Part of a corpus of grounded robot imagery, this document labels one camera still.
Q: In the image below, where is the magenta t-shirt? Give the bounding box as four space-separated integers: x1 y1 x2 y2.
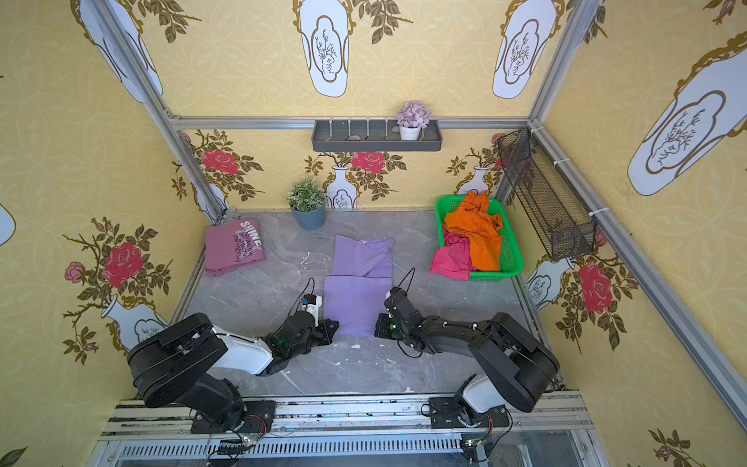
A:
430 228 476 281

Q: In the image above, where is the black wire mesh basket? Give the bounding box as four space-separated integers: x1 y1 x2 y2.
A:
496 130 597 260

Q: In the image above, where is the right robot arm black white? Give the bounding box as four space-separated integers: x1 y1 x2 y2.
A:
375 287 560 427

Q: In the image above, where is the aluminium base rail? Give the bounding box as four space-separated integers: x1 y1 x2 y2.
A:
88 392 609 466

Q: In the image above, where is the orange t-shirt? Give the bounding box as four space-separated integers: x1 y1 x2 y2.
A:
445 192 503 272

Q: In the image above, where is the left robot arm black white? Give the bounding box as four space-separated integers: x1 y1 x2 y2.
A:
128 311 340 435

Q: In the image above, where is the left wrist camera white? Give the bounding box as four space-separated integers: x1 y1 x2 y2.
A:
301 294 323 326

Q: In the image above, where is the grey wall shelf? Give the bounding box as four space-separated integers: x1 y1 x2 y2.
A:
311 118 444 153

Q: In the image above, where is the green plant blue pot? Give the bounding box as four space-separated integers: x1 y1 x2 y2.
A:
288 177 326 231

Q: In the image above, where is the purple t-shirt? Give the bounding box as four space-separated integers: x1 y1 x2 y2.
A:
323 235 394 338

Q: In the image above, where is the purple flower white pot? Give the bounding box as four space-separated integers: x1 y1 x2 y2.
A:
397 101 431 141

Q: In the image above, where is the green plastic basket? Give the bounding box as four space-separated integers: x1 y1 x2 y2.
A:
435 196 523 282

